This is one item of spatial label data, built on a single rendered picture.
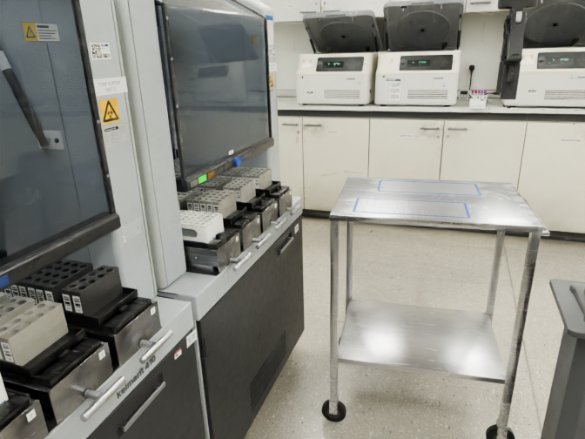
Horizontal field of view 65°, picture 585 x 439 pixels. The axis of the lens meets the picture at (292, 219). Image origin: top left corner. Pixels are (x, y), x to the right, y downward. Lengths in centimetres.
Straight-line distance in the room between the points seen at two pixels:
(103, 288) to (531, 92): 290
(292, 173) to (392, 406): 220
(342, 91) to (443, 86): 69
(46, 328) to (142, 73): 55
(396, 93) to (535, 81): 86
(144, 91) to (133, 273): 40
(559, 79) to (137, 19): 276
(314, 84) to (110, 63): 259
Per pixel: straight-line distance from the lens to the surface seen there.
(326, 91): 346
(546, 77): 337
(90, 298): 98
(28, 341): 90
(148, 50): 112
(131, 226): 107
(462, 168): 342
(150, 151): 110
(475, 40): 395
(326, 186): 359
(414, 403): 196
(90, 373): 91
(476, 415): 198
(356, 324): 185
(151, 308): 101
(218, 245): 123
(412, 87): 336
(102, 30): 101
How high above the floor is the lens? 130
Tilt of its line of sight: 20 degrees down
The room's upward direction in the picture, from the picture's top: 2 degrees counter-clockwise
